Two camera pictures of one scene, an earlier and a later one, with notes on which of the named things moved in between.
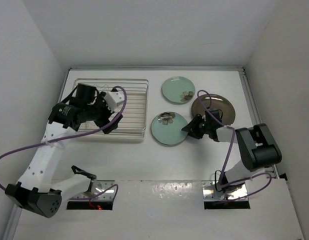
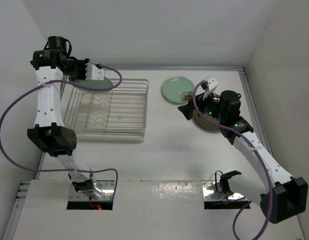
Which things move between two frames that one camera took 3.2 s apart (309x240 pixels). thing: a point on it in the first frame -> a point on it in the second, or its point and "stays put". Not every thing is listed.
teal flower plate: x=166 y=128 -> x=95 y=83
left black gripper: x=100 y=101 -> x=83 y=62
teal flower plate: x=178 y=89 stays put
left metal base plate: x=102 y=190 stays put
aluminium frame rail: x=254 y=113 stays put
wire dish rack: x=132 y=122 stays put
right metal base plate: x=210 y=193 stays put
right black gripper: x=192 y=127 -> x=187 y=109
